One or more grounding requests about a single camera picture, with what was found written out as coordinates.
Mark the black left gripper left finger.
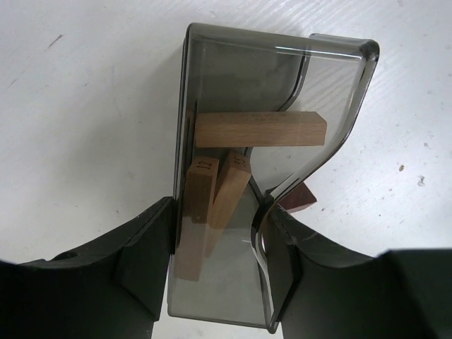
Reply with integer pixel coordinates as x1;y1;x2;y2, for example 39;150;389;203
1;197;172;338

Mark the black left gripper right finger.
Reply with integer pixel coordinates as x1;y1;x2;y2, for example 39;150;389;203
261;198;451;338

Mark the wooden block numbered 12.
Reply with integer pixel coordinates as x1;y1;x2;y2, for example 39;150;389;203
175;156;219;282

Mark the wooden block numbered 55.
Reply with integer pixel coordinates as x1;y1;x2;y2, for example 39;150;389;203
205;151;251;258

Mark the long light wooden block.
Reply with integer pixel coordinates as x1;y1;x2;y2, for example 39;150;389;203
194;112;327;148

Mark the dark red wooden cube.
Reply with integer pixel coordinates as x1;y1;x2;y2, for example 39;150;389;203
279;183;317;213

